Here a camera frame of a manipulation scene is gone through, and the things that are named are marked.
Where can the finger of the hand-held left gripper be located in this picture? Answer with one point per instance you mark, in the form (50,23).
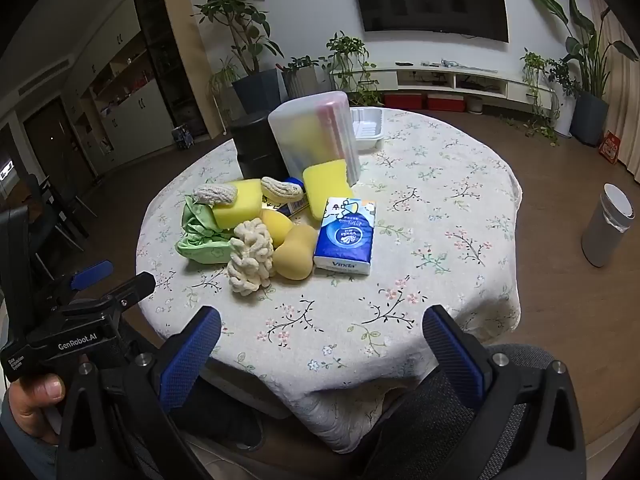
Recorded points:
(90,274)
(132,287)

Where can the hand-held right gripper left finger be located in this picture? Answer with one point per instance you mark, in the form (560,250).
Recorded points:
(190,355)

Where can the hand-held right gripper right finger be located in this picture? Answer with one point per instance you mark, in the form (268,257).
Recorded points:
(452,360)

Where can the green cloth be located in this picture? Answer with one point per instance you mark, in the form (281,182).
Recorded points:
(200,240)

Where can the long beige chenille pad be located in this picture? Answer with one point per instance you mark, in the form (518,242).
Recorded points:
(250,260)

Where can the short grey chenille pad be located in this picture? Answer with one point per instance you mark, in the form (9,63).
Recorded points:
(215,194)

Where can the yellow rectangular sponge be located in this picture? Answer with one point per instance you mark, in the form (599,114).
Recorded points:
(237,207)
(327,182)

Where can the yellow peanut-shaped sponge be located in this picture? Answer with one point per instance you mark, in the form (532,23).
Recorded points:
(295,255)

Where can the yellow round sponge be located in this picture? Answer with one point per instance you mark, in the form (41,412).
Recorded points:
(277,225)

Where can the large blue tissue pack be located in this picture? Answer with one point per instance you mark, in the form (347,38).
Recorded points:
(345,237)

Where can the short beige chenille pad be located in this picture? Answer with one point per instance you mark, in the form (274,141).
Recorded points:
(281,190)

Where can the small blue tissue pack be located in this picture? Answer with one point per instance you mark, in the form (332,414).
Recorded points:
(295,204)

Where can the white plastic tray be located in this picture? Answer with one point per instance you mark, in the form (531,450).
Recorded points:
(367,130)

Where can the person's left forearm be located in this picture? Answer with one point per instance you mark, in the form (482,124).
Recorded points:
(20,455)

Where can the person's left hand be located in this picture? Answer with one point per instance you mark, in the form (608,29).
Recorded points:
(40,390)

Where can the dark dining chair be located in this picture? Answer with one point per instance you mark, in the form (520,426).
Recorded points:
(50,210)

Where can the dark wooden door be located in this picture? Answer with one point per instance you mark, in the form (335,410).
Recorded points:
(55,145)

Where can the floral tablecloth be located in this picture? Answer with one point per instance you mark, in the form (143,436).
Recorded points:
(425,200)

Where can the black cylindrical container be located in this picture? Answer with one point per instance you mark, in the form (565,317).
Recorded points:
(255,150)

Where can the grey trash can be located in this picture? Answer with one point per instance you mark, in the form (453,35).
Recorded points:
(602,235)

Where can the ceiling air vent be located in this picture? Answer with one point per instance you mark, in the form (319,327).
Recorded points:
(45,75)

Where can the spider plant on white stand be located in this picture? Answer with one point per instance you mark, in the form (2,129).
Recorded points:
(220,77)

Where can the translucent plastic container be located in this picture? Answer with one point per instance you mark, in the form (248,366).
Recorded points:
(300,130)

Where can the tall plant in dark pot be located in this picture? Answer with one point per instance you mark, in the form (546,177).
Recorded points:
(257,92)

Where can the dark shelf unit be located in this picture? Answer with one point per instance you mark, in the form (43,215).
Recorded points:
(160,50)

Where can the small white pot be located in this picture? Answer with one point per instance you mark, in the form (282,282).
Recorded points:
(475,105)

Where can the red storage box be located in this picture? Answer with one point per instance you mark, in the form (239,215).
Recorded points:
(405,101)
(446,102)

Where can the red paper bag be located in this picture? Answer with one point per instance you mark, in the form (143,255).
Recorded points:
(611,149)

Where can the plant in ribbed grey pot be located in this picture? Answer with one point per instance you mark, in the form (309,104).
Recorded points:
(300,82)

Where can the trailing plant in white pot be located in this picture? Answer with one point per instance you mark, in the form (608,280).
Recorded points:
(564,110)

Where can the large-leaf plant in dark pot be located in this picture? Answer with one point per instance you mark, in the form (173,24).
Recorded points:
(590,115)

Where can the white television cabinet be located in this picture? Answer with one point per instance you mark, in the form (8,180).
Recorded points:
(500,77)

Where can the trailing leafy plant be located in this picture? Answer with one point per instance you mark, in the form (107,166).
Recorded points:
(347,52)

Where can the beige curtain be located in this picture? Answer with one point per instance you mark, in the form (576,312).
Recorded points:
(622,85)

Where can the white wall cabinet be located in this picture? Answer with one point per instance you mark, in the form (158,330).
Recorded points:
(140,110)

